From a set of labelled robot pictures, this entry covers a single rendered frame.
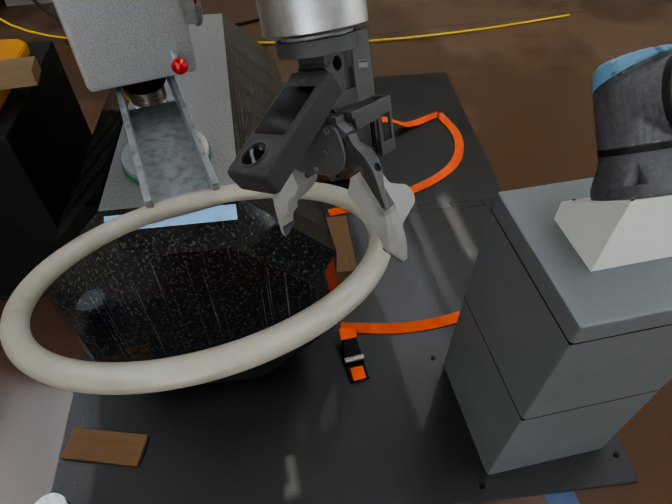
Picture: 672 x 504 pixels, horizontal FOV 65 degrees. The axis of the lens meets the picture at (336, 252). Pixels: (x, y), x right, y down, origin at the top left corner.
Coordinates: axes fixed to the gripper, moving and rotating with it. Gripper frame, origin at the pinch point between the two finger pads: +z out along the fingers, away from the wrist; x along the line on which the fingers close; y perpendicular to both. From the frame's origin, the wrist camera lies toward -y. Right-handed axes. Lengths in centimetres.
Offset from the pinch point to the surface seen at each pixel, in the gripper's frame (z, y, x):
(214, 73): -2, 77, 107
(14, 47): -18, 52, 181
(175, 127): -2, 27, 61
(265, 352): 5.4, -10.7, 1.2
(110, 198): 16, 23, 90
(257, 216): 26, 45, 64
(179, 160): 2, 20, 53
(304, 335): 5.5, -6.9, -0.4
